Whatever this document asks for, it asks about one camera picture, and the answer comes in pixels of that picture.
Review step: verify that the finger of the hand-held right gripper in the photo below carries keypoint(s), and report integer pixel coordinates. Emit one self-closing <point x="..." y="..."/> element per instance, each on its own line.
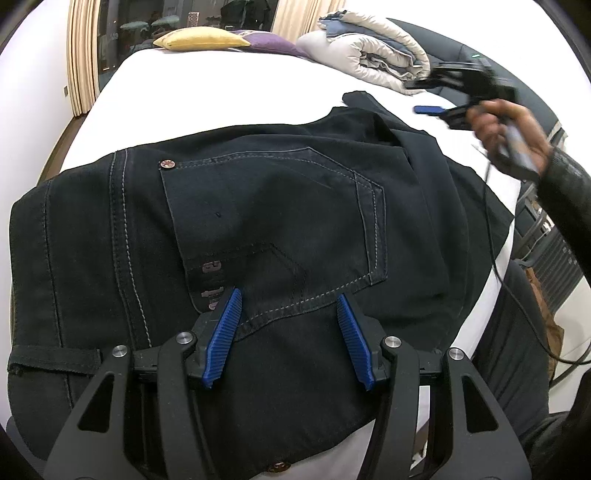
<point x="427" y="84"/>
<point x="431" y="110"/>

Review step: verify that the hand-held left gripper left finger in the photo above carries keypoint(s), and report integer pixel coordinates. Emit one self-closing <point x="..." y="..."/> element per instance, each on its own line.
<point x="225" y="332"/>

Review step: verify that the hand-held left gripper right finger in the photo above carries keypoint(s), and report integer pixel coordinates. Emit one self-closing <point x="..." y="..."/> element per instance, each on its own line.
<point x="353" y="337"/>

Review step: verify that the black denim pants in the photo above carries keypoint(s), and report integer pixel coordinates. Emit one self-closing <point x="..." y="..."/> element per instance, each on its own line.
<point x="277" y="207"/>

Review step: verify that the person's right forearm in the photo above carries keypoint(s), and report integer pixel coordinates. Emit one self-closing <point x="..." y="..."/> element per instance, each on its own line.
<point x="568" y="207"/>

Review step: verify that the person's right hand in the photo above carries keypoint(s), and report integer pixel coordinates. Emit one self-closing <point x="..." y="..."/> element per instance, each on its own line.
<point x="526" y="124"/>

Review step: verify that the dark grey padded headboard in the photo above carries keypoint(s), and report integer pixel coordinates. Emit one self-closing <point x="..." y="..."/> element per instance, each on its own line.
<point x="455" y="46"/>

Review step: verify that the folded beige grey duvet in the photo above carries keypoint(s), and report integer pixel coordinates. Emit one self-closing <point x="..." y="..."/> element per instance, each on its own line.
<point x="369" y="50"/>

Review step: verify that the beige curtain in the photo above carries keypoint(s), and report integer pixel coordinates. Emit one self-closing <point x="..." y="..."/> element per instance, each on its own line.
<point x="83" y="55"/>
<point x="300" y="16"/>

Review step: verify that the person's leg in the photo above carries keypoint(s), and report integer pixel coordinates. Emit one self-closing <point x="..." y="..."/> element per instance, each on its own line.
<point x="508" y="346"/>

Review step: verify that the purple pillow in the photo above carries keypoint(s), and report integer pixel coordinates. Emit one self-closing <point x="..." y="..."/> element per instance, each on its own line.
<point x="277" y="45"/>

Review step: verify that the grey ribbed appliance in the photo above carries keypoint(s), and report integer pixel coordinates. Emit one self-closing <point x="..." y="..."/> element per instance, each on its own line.
<point x="554" y="263"/>

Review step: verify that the bed with white sheet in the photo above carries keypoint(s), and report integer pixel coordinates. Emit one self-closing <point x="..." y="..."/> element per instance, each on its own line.
<point x="231" y="92"/>

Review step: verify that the yellow pillow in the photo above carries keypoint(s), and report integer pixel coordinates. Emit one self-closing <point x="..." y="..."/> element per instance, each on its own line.
<point x="203" y="38"/>

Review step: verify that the dark glass window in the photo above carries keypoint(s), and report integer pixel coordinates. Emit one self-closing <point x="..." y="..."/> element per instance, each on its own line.
<point x="138" y="23"/>

